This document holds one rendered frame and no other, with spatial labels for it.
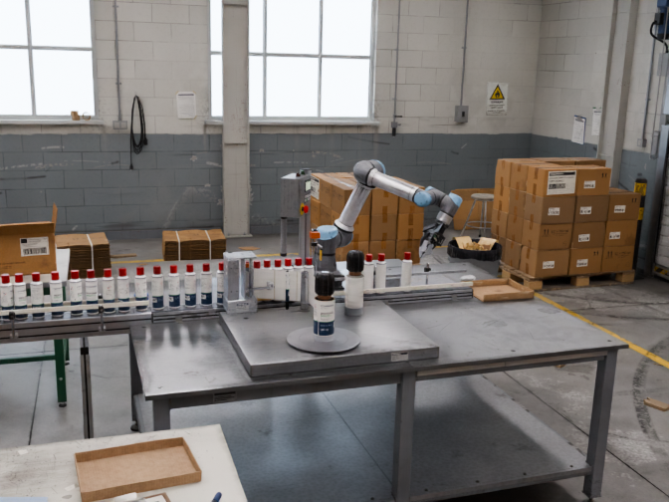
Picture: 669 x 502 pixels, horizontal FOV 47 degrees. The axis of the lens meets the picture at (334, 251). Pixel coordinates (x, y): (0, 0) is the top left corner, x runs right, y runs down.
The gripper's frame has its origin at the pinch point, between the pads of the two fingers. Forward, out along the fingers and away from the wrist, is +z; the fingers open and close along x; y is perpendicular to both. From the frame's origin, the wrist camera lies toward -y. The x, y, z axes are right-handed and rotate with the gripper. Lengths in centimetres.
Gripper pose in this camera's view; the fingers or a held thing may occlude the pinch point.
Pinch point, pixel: (420, 255)
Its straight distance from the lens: 397.3
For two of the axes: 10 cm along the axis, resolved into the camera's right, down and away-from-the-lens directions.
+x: 8.2, 4.4, 3.7
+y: 3.0, 2.2, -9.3
